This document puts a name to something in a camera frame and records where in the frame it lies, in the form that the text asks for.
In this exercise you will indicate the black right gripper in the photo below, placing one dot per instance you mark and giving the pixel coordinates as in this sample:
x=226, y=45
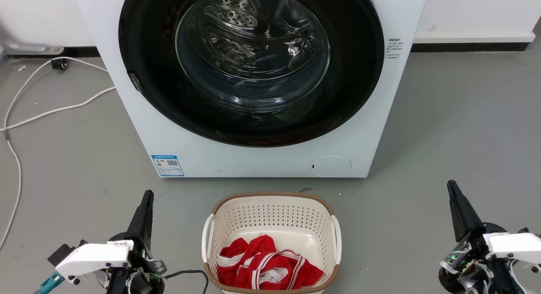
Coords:
x=473, y=251

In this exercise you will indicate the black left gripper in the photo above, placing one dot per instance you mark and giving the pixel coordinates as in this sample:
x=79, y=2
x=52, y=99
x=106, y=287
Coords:
x=138, y=260

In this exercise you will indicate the round black glass washer door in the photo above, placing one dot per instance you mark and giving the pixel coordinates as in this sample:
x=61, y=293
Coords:
x=148, y=53

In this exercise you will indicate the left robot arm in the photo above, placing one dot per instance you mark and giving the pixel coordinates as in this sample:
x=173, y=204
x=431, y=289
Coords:
x=117, y=284

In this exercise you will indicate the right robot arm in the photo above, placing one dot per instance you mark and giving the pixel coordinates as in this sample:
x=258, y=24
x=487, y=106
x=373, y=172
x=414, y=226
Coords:
x=503, y=284

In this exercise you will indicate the white front-load washing machine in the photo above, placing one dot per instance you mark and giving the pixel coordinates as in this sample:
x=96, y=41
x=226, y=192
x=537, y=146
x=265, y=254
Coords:
x=253, y=163

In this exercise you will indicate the blue energy label sticker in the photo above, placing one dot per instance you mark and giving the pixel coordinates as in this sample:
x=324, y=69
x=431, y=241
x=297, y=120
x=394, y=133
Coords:
x=168, y=165

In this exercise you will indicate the teal plastic clip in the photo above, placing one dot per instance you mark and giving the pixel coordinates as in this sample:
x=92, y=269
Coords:
x=50, y=283

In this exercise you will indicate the cream plastic laundry basket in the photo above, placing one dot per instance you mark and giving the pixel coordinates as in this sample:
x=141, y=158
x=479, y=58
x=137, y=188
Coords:
x=274, y=218

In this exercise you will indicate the red and white garment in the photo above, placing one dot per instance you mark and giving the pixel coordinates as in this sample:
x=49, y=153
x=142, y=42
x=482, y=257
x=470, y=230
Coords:
x=270, y=264

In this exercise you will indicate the round white filter cover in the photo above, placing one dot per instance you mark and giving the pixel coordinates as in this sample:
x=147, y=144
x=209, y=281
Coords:
x=330, y=166

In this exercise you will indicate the small black plug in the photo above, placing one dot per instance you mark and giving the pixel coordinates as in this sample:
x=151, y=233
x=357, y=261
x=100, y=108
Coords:
x=59, y=64

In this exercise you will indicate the small printed text label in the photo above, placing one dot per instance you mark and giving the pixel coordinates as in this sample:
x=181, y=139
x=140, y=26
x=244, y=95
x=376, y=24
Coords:
x=394, y=48

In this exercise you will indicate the stainless steel washer drum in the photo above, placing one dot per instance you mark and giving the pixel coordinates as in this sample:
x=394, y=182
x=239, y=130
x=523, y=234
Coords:
x=236, y=15

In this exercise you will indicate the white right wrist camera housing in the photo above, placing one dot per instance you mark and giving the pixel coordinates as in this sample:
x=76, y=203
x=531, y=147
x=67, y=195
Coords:
x=515, y=245

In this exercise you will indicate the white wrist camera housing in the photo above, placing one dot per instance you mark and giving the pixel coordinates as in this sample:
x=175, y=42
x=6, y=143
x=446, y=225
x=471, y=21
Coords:
x=93, y=258
x=515, y=245

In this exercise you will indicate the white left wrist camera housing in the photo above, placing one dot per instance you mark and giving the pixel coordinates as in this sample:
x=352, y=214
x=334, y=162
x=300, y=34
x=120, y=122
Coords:
x=93, y=258

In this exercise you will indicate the grey metal pipe bracket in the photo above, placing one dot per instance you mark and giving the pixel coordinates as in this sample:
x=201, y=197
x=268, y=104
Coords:
x=29, y=47

